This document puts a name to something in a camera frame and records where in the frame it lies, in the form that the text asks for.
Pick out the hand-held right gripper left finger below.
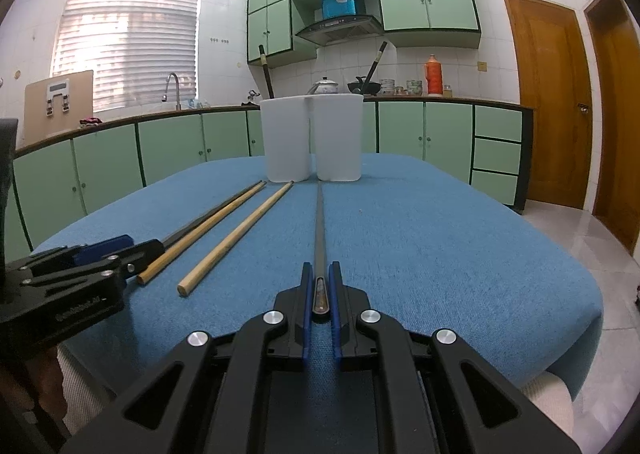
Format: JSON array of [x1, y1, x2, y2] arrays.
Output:
[[60, 261, 313, 454]]

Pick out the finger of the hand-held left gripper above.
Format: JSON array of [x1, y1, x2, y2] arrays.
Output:
[[7, 234, 136, 276], [20, 239, 167, 288]]

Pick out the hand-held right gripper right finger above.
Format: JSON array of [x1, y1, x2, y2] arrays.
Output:
[[327, 260, 583, 454]]

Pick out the light wooden chopstick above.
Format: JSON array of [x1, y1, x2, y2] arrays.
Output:
[[136, 180, 267, 286], [177, 180, 295, 296]]

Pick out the grey metal chopstick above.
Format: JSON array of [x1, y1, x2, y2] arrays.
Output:
[[161, 180, 266, 247], [311, 181, 331, 325]]

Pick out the white plastic utensil holder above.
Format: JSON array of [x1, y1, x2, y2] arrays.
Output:
[[259, 93, 365, 183]]

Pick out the person's left hand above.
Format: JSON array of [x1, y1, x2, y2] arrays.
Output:
[[10, 346, 68, 427]]

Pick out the person's left leg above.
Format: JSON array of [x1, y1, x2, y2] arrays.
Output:
[[57, 346, 118, 435]]

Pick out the person's leg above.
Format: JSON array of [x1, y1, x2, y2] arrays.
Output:
[[57, 346, 118, 435], [522, 371, 575, 420]]

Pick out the blue tablecloth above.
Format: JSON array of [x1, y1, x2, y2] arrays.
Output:
[[30, 154, 603, 402]]

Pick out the wooden board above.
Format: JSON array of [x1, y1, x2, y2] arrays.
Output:
[[24, 70, 95, 147]]

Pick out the small white device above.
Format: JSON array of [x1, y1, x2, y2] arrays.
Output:
[[45, 78, 71, 117]]

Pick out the steel kitchen faucet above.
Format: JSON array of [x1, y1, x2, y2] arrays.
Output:
[[161, 72, 182, 111]]

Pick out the green base cabinet unit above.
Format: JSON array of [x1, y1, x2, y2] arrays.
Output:
[[12, 99, 535, 252]]

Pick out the green drawer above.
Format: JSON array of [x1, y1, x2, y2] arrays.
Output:
[[474, 105, 523, 137], [473, 137, 521, 172], [471, 170, 519, 205]]

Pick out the white window blinds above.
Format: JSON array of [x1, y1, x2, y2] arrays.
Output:
[[50, 0, 203, 112]]

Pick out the person's right leg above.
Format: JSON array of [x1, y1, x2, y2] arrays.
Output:
[[522, 371, 575, 420]]

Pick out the black wok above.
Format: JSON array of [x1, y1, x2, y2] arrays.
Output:
[[347, 75, 382, 96]]

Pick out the orange thermos flask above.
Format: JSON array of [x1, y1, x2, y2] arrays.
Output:
[[425, 54, 445, 97]]

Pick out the black range hood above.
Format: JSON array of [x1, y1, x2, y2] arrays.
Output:
[[295, 15, 383, 46]]

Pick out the plain wooden door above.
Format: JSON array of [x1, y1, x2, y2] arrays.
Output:
[[582, 0, 640, 255]]

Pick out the wooden door with handle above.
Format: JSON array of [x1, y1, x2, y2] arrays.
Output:
[[501, 0, 594, 210]]

